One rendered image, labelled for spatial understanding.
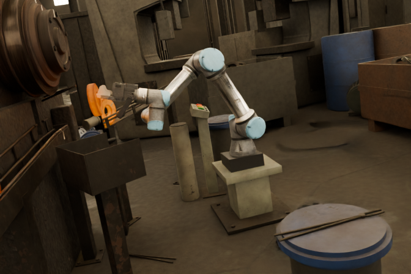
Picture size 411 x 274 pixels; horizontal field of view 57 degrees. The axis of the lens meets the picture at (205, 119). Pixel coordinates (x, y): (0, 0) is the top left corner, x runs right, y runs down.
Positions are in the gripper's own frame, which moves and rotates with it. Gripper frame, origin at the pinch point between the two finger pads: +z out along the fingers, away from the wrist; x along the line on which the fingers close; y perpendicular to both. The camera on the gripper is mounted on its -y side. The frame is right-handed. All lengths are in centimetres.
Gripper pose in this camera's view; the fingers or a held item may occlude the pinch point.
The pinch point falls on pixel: (94, 95)
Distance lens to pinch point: 187.0
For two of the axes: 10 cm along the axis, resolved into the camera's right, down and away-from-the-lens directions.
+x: 0.9, 1.9, -9.8
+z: -9.9, -0.9, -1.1
